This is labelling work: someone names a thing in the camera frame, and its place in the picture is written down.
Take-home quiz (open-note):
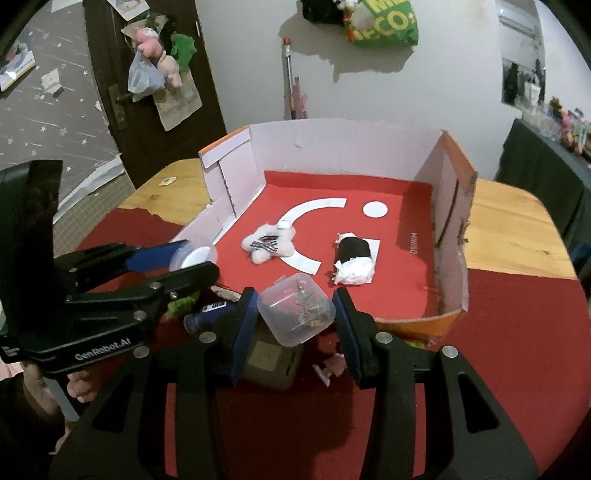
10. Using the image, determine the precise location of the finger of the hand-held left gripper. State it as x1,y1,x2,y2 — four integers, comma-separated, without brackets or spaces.
64,261,221,325
53,239,191,291

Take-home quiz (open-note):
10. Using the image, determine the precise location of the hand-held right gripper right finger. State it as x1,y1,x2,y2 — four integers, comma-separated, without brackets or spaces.
332,288,541,480

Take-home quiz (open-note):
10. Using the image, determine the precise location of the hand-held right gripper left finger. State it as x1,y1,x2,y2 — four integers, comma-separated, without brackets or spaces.
48,287,259,480

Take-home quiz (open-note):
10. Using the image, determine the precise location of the green fuzzy plush toy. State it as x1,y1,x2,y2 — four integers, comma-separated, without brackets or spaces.
166,295,199,320

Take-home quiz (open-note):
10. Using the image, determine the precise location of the round clear plastic lid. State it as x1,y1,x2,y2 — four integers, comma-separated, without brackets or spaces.
168,239,218,273

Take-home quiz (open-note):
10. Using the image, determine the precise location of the pink dress doll figurine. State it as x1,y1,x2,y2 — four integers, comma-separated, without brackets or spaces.
311,353,347,386

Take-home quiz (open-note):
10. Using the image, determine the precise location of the clear square plastic case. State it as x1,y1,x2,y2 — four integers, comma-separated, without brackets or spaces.
256,272,336,348

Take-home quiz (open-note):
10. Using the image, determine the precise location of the small dark blue bottle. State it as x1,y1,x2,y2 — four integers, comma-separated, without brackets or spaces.
183,300,241,333

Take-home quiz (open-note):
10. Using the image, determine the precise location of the grey-brown square box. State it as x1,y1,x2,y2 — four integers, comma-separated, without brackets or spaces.
240,323,305,392

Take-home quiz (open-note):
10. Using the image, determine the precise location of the cardboard box red floor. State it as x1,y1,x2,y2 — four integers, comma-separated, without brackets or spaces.
168,117,478,347

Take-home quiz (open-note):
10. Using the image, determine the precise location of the person's left hand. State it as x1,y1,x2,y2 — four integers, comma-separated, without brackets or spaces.
65,368,100,401

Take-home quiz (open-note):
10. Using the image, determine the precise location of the black and white roll plush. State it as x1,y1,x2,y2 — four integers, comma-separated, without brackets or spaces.
331,232,376,285

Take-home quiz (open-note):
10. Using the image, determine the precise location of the white fluffy plush toy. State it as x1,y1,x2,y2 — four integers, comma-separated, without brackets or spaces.
242,220,296,265

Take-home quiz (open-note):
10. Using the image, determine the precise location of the beige paper bag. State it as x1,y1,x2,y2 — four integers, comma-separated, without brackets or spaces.
152,83,204,132

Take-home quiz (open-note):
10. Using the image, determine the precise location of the red table mat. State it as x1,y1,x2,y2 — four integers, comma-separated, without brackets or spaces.
46,208,591,477

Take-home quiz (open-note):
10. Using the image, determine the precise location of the dark brown door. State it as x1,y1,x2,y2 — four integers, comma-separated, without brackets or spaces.
83,0,228,190

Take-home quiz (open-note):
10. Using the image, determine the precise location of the translucent plastic bag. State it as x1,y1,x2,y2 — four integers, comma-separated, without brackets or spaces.
127,52,166,102

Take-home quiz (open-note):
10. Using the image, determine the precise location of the pink plush toy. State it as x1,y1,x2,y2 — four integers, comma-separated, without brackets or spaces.
134,27,163,58
157,51,184,88

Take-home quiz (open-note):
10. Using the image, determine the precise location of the green hanging plush toy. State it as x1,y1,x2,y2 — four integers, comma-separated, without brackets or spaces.
171,32,197,70

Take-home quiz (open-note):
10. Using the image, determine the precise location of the pink stick toy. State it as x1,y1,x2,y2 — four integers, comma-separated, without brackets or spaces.
293,76,309,120

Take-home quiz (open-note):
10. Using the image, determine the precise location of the grey metal pole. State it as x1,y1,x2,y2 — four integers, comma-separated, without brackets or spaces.
281,38,297,121

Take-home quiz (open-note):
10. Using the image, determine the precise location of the photo on door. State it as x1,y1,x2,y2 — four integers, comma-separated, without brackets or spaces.
106,0,149,21

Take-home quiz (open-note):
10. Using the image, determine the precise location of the dark cabinet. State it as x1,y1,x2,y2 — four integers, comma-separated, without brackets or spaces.
494,117,591,243

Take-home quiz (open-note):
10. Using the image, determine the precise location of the black plush toy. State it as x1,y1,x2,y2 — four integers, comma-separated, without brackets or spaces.
300,0,352,25

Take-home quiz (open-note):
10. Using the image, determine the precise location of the row of small toys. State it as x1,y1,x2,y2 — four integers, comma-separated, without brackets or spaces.
531,97,591,158

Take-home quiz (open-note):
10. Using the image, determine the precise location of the green printed bag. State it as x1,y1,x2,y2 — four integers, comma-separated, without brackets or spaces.
344,0,419,48

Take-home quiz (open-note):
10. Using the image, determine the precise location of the metal door handle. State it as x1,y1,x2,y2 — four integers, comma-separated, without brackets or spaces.
108,84,139,130

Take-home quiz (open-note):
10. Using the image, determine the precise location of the wall picture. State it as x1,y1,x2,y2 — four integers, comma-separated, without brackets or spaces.
0,28,38,93

